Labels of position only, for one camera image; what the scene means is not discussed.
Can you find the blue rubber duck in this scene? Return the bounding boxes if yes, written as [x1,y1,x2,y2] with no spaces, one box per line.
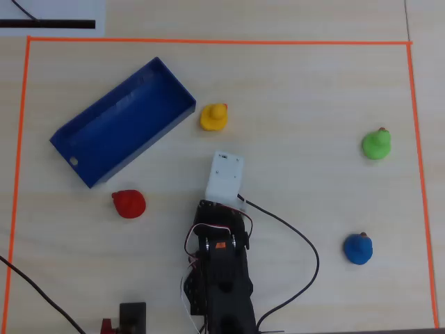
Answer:
[343,232,374,266]

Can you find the green rubber duck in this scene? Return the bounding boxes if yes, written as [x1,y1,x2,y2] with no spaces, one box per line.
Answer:
[361,127,393,161]

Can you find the red white servo wires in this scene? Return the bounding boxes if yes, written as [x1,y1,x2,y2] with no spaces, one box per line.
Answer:
[179,208,254,334]

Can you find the black camera cable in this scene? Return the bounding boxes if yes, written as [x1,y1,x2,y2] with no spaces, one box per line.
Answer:
[236,193,321,334]

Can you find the black table clamp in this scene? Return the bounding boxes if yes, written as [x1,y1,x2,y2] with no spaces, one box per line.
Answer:
[119,302,147,334]

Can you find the white paper sheet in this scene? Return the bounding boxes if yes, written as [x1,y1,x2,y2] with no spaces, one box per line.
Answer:
[0,0,106,37]

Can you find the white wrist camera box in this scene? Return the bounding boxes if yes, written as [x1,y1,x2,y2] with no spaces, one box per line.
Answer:
[204,150,245,207]

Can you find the red clamp handle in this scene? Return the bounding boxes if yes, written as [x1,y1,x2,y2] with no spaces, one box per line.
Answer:
[101,317,121,334]

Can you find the long horizontal orange tape strip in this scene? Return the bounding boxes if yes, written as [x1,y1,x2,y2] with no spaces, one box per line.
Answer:
[26,35,414,47]

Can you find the red rubber duck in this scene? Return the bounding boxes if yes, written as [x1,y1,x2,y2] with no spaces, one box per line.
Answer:
[111,189,147,219]

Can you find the thick black cable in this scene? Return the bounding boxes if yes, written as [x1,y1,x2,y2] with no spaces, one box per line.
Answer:
[0,255,86,334]

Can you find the thin black cable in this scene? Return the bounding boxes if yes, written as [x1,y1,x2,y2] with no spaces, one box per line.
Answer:
[11,0,40,22]

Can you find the yellow rubber duck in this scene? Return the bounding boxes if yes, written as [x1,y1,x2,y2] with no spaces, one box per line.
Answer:
[200,103,229,132]

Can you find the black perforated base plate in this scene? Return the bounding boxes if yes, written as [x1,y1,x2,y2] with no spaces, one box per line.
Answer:
[181,267,209,316]

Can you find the black strip on paper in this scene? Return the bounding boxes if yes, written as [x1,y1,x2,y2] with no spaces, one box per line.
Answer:
[0,19,97,30]

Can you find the blue rectangular plastic box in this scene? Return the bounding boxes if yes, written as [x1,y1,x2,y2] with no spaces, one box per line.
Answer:
[49,56,197,189]

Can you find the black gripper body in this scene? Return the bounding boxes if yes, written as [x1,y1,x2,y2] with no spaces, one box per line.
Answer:
[193,199,252,251]

